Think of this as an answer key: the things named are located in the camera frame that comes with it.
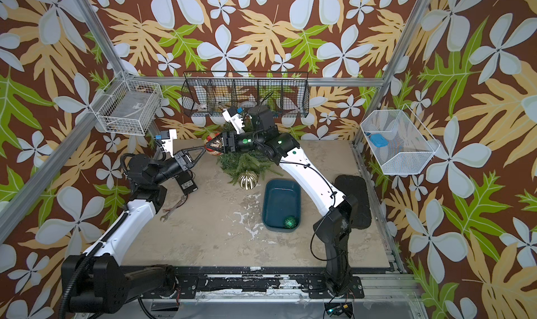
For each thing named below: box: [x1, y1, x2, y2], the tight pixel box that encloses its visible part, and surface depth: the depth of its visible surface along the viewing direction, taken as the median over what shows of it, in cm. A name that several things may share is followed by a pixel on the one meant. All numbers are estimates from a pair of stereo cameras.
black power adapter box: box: [175, 171, 199, 196], surface depth 101 cm
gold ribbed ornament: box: [238, 169, 259, 191], surface depth 76 cm
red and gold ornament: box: [204, 132, 224, 157], surface depth 64 cm
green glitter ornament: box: [283, 215, 297, 230], surface depth 86 cm
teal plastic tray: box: [262, 179, 302, 233], surface depth 96 cm
